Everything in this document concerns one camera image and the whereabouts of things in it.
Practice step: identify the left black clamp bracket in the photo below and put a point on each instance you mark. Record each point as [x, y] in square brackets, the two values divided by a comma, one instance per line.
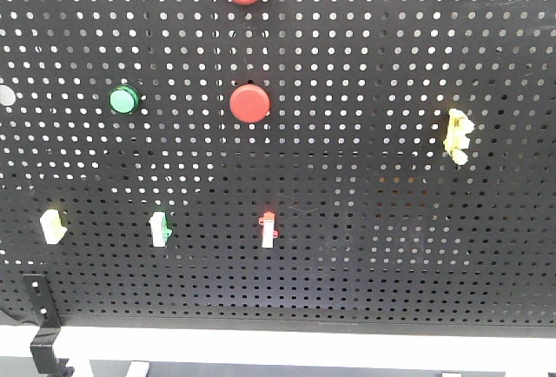
[42, 346]

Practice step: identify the white standing desk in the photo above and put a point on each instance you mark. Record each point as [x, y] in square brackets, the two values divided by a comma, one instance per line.
[513, 356]

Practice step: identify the green push button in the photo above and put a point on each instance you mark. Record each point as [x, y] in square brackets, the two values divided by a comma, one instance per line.
[124, 99]

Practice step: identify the black perforated pegboard panel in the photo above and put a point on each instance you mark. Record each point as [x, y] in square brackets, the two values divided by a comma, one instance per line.
[378, 227]

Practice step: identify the yellow toggle switch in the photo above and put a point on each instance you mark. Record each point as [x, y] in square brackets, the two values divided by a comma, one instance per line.
[456, 141]

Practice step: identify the red-tipped white rocker switch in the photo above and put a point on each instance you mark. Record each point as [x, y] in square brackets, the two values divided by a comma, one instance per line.
[268, 231]

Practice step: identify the lower red push button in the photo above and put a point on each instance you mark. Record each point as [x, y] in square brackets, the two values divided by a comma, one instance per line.
[249, 103]

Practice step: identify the green-tipped white rocker switch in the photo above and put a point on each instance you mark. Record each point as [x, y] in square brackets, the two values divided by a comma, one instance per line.
[159, 229]

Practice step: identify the yellow-tipped white rocker switch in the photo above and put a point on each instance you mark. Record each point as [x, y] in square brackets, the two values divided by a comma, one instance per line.
[51, 225]

